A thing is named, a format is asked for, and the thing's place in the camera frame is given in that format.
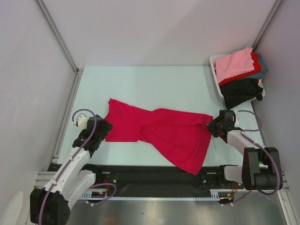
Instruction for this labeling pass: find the right aluminium corner post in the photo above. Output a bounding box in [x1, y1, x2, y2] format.
[252, 0, 284, 51]

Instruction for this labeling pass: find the left side aluminium rail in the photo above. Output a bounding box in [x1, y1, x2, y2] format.
[50, 68, 84, 164]

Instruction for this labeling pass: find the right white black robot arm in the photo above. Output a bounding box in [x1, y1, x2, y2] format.
[207, 110, 283, 195]

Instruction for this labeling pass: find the black t shirt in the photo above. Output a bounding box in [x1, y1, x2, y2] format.
[220, 78, 263, 110]

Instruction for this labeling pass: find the grey blue t shirt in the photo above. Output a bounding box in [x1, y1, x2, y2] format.
[250, 54, 268, 80]

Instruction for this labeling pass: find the white slotted cable duct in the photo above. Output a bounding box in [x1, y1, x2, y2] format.
[78, 189, 233, 202]

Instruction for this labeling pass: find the white plastic tray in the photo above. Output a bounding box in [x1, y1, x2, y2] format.
[209, 54, 266, 103]

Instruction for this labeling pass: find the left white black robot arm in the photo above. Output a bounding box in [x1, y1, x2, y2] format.
[30, 113, 113, 225]

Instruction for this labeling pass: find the left aluminium corner post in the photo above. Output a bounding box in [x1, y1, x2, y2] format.
[34, 0, 79, 74]

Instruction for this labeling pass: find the pink t shirt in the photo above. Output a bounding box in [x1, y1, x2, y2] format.
[215, 47, 255, 84]

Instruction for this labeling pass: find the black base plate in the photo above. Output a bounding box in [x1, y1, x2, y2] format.
[97, 165, 244, 197]

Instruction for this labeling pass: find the aluminium corner post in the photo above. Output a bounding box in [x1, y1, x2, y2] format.
[34, 0, 79, 74]
[252, 0, 284, 51]

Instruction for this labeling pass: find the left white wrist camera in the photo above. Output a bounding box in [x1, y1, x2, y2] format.
[72, 113, 89, 129]

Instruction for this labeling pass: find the magenta t shirt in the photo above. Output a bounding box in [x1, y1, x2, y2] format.
[105, 99, 213, 175]

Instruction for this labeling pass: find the red t shirt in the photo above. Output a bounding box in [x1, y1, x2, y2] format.
[215, 52, 263, 86]

